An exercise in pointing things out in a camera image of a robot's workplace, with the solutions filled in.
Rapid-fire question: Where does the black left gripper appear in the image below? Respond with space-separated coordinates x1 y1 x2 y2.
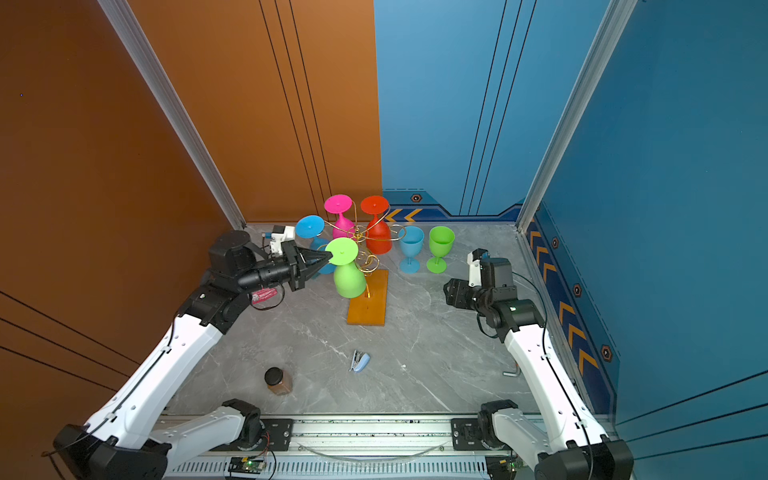
236 243 332 299

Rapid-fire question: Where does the green wine glass front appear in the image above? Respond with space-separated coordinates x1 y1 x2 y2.
325 237 366 299

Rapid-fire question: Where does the green wine glass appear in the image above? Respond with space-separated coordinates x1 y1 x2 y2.
325 237 366 299
427 226 455 274

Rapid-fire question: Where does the light blue wine glass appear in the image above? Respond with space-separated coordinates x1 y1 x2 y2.
398 226 424 274

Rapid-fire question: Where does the red wine glass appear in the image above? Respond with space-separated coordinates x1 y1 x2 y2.
361 195 392 255

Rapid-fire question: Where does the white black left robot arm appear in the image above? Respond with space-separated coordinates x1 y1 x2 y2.
47 230 333 479

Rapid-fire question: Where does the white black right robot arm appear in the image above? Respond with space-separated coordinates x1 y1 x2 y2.
443 249 634 479

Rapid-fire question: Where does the magenta wine glass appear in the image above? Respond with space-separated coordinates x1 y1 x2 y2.
324 194 355 239

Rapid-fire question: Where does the orange wooden rack base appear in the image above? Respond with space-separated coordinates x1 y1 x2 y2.
347 270 389 327

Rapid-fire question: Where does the pink snack packet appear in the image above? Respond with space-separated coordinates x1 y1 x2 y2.
251 288 278 305

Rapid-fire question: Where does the light blue stapler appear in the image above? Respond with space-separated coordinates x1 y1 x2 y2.
349 350 371 373

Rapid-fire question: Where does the brown jar black lid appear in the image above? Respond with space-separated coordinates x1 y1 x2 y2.
264 367 293 396

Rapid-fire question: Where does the green circuit board right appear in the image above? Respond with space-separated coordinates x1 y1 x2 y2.
485 456 524 480

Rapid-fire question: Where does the green circuit board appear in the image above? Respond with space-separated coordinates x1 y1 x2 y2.
485 456 524 480
227 456 266 476

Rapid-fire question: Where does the green circuit board left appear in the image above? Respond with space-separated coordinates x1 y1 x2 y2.
227 456 266 476

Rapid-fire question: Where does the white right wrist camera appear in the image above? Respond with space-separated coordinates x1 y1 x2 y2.
467 248 488 287

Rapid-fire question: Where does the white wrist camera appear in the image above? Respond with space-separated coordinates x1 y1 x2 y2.
262 225 296 256
467 248 488 287

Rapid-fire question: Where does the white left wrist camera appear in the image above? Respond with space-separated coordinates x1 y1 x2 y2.
262 225 296 256

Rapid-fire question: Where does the gold wire glass rack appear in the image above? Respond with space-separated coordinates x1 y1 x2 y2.
322 194 399 299

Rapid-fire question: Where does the red handled hex key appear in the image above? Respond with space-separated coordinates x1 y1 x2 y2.
502 368 522 378

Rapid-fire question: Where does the aluminium corner post left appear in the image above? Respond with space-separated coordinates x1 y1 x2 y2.
98 0 247 230

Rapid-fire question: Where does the aluminium corner post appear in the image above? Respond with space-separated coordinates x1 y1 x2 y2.
516 0 638 234
98 0 247 230

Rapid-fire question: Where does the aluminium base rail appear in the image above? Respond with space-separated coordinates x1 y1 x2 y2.
155 412 538 479

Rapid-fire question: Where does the aluminium corner post right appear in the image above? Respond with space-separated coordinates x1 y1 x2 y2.
516 0 638 234

